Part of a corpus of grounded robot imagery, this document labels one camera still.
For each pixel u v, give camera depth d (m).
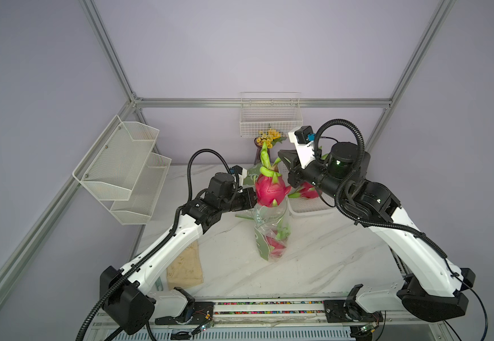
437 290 0.39
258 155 1.07
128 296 0.38
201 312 0.73
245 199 0.64
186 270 0.84
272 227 0.68
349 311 0.65
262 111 0.95
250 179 0.66
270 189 0.61
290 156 0.50
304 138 0.43
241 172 0.68
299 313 0.75
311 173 0.48
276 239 0.73
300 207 0.90
